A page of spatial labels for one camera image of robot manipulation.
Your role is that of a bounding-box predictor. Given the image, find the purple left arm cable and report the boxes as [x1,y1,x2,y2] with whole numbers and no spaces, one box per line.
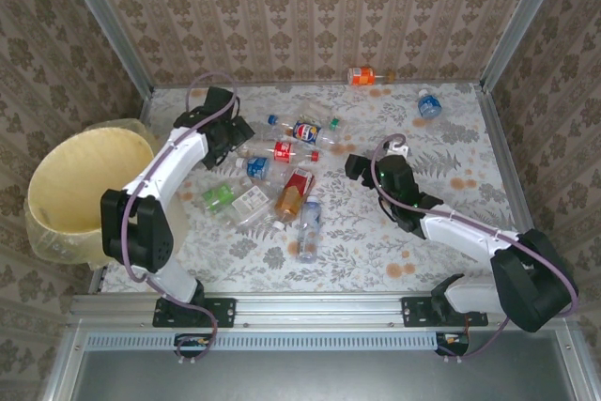
[119,70,241,367]

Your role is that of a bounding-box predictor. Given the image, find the blue label bottle white cap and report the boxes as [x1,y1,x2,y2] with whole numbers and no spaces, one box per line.
[233,155,288,184]

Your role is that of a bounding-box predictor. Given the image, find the small blue label bottle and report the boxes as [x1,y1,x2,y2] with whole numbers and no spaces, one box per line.
[416,87,443,120]

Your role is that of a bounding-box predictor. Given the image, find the orange label plastic bottle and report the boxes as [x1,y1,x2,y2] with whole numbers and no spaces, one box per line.
[346,65,396,87]

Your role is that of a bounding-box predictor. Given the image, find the cream round bin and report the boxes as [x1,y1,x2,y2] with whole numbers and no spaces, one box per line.
[26,130,157,236]

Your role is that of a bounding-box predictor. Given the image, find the clear tall water bottle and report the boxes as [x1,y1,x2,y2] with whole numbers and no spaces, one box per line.
[295,193,323,265]

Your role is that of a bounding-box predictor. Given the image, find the Pepsi label plastic bottle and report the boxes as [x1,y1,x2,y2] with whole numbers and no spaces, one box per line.
[266,113,348,147]

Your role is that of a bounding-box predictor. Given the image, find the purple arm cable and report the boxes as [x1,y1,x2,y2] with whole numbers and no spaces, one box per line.
[370,132,581,364]
[119,70,241,367]

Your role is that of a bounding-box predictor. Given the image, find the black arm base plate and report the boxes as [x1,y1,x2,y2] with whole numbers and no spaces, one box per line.
[152,296,237,329]
[401,296,489,329]

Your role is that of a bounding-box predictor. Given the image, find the white label clear bottle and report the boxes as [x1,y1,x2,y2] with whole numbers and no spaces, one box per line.
[223,184,278,228]

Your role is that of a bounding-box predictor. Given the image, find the aluminium frame post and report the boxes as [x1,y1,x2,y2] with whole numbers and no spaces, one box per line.
[478,0,574,92]
[54,0,156,100]

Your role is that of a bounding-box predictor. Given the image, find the clear bottle green cap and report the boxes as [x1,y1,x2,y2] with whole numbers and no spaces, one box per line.
[298,100,342,132]

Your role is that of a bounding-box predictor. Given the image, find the grey metal shelf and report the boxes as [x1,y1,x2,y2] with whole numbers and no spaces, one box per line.
[39,320,601,401]

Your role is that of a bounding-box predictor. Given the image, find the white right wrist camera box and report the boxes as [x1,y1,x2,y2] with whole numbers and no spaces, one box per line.
[385,136,410,158]

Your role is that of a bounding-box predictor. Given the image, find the brown tea bottle red label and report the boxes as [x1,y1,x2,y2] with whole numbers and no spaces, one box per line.
[273,165,316,232]

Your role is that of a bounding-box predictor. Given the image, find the green label clear bottle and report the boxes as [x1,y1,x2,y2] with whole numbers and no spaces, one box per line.
[200,182,245,215]

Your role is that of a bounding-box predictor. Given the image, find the slotted grey cable duct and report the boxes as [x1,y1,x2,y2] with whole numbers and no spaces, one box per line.
[85,330,443,351]

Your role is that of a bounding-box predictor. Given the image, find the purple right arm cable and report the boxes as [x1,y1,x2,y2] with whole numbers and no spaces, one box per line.
[370,132,581,364]

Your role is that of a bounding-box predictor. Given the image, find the yellow trash bin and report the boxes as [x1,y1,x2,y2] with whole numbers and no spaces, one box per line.
[23,117,189,271]

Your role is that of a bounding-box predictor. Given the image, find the red label cola bottle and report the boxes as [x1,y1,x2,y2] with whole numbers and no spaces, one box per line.
[237,140,321,165]

